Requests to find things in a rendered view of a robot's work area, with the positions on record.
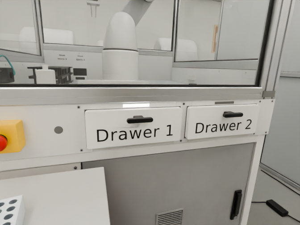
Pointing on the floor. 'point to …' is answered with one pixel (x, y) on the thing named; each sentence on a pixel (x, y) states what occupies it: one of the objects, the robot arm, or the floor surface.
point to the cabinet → (166, 180)
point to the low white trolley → (61, 197)
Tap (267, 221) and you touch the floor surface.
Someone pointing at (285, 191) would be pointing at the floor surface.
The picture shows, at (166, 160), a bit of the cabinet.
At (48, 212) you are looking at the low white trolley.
